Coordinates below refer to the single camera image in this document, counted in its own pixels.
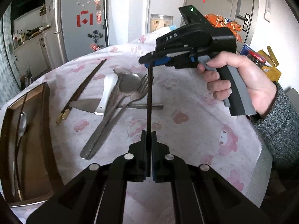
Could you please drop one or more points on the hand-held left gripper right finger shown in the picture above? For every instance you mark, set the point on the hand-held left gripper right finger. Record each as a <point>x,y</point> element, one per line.
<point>154,161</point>

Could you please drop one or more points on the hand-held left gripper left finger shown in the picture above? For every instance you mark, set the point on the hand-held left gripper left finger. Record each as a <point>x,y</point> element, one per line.
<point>143,149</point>

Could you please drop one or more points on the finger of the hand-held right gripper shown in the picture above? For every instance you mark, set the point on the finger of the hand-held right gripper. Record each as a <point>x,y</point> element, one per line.
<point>161,60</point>

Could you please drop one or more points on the large steel spoon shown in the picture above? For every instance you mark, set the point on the large steel spoon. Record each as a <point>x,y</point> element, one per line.
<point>119,72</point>
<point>129,82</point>

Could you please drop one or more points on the dark wooden chopstick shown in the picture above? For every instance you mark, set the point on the dark wooden chopstick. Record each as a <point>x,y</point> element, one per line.
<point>17,144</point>
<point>149,98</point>

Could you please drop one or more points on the white ceramic spoon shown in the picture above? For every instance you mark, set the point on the white ceramic spoon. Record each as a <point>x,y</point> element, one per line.
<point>107,91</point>

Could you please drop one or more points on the steel serrated knife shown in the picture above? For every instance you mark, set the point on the steel serrated knife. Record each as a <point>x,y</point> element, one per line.
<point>84,105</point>

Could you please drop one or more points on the brown wooden tray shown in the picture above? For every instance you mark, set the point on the brown wooden tray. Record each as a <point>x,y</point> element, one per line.
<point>37,144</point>

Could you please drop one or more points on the person's right forearm grey sleeve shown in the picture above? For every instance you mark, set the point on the person's right forearm grey sleeve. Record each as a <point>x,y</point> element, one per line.
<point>280,126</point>

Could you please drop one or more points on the person's right hand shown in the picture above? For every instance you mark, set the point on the person's right hand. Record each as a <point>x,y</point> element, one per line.
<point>254,84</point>

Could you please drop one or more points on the orange snack bags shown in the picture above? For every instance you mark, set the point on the orange snack bags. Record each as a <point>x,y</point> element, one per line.
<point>222,22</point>

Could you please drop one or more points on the blue face mask pack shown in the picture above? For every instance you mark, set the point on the blue face mask pack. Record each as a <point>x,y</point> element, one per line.
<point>171,28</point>

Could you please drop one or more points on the grey door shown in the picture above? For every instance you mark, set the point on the grey door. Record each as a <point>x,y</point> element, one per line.
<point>224,4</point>

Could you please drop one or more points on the blue box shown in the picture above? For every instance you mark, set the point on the blue box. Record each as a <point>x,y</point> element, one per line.
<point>253,53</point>

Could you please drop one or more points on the yellow packet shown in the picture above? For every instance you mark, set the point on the yellow packet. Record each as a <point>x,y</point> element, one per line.
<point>271,70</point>

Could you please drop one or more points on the gold-tipped dark chopstick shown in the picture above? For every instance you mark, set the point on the gold-tipped dark chopstick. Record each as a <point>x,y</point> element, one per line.
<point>58,119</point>
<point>66,113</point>

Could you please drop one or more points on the silver refrigerator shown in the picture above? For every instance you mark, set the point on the silver refrigerator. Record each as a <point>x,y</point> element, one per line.
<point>70,39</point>

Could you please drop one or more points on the small steel spoon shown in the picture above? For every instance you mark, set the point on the small steel spoon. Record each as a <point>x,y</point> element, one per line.
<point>22,123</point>

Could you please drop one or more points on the kitchen counter cabinet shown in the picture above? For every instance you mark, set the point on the kitchen counter cabinet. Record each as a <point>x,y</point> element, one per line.
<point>30,51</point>

